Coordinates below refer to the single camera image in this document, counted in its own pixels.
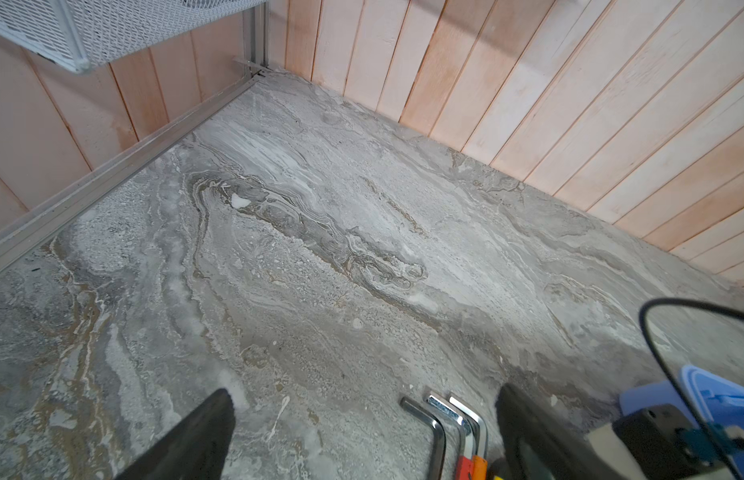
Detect white wire mesh shelf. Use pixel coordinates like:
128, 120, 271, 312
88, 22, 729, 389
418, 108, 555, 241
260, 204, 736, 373
0, 0, 260, 74

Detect aluminium frame rail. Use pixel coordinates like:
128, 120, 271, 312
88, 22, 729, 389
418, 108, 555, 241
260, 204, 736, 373
0, 1, 269, 273

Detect red screwdriver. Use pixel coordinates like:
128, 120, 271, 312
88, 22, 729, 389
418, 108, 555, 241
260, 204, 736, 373
425, 391, 476, 480

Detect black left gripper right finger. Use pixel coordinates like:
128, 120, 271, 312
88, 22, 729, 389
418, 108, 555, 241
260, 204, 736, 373
496, 383, 621, 479

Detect black hex key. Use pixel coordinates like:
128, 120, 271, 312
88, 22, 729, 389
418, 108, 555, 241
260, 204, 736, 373
399, 396, 447, 480

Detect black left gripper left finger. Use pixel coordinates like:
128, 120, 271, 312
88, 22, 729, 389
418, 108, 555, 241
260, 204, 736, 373
118, 388, 236, 479

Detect blue tool box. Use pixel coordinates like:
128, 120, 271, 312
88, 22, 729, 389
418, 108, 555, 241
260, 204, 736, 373
619, 364, 744, 480

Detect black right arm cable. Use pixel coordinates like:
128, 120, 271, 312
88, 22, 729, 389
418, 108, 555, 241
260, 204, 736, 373
638, 298, 744, 480

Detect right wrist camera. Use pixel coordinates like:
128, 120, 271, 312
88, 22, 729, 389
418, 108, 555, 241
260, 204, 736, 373
587, 403, 744, 480

